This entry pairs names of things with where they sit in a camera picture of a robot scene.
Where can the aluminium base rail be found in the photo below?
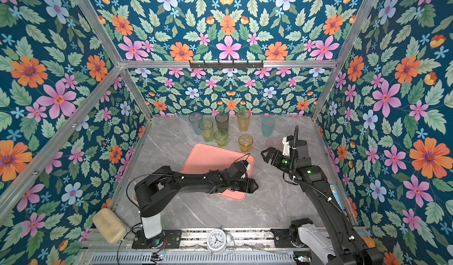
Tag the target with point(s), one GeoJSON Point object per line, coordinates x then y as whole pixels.
{"type": "Point", "coordinates": [189, 246]}

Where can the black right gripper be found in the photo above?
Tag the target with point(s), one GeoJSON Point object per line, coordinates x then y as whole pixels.
{"type": "Point", "coordinates": [272, 151]}

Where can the tall grey smoky glass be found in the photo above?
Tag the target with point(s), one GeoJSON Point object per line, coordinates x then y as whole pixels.
{"type": "Point", "coordinates": [222, 121]}

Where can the tall yellow glass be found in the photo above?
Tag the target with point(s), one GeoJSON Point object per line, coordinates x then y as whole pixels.
{"type": "Point", "coordinates": [243, 120]}

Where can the white alarm clock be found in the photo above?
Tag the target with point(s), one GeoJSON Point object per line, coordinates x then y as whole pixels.
{"type": "Point", "coordinates": [216, 241]}

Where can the pink plastic tray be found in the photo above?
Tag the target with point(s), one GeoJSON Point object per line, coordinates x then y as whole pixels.
{"type": "Point", "coordinates": [204, 158]}

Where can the tall green glass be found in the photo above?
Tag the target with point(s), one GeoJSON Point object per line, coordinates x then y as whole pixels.
{"type": "Point", "coordinates": [207, 130]}

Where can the clear blue tall glass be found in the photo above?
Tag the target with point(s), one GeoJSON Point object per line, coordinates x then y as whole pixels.
{"type": "Point", "coordinates": [194, 119]}

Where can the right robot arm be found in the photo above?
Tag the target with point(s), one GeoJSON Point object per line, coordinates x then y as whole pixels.
{"type": "Point", "coordinates": [343, 246]}

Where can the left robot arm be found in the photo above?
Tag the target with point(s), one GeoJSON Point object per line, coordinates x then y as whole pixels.
{"type": "Point", "coordinates": [158, 189]}

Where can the beige sponge block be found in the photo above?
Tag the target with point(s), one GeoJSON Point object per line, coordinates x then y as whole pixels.
{"type": "Point", "coordinates": [109, 225]}

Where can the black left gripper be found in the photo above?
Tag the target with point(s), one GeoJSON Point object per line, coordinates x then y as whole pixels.
{"type": "Point", "coordinates": [248, 188]}

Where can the black hook rail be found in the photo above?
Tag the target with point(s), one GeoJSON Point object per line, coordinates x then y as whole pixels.
{"type": "Point", "coordinates": [226, 64]}

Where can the short yellow glass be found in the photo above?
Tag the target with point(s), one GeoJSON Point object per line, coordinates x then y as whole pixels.
{"type": "Point", "coordinates": [245, 143]}

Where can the short pink glass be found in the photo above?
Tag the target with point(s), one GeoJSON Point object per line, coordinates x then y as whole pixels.
{"type": "Point", "coordinates": [274, 143]}

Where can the short green glass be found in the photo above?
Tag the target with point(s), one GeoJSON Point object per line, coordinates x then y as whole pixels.
{"type": "Point", "coordinates": [221, 137]}

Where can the teal frosted glass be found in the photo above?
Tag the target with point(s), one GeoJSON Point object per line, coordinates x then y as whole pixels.
{"type": "Point", "coordinates": [267, 126]}

